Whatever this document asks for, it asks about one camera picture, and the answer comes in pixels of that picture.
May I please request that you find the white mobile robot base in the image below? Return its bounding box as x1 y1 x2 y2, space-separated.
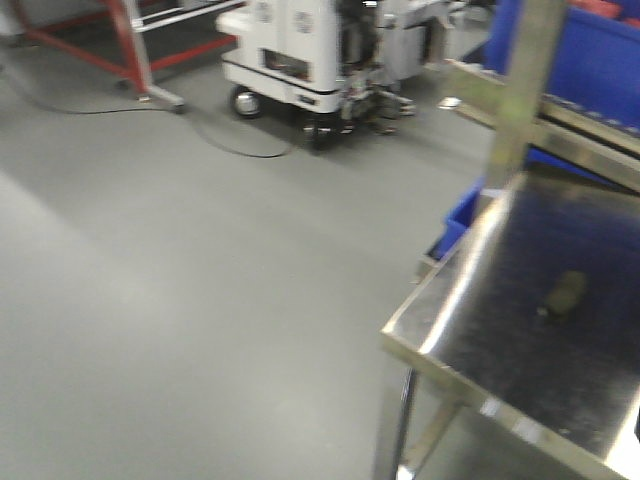
216 0 451 151

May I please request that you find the inner left grey brake pad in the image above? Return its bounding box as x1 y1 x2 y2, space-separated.
536 270 588 321

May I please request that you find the lower blue plastic bin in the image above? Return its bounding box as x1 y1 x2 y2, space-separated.
428 163 613 262

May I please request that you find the blue plastic bin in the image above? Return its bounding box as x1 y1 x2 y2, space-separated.
428 163 613 262
462 0 640 131

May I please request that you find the right blue plastic bin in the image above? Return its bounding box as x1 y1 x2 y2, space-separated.
462 0 640 131

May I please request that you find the black floor cable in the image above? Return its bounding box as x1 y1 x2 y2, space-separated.
0 59 294 160

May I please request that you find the stainless steel roller rack frame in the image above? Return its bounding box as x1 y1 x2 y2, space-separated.
440 1 639 196

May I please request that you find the red metal frame stand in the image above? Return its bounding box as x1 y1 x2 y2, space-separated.
8 1 244 114

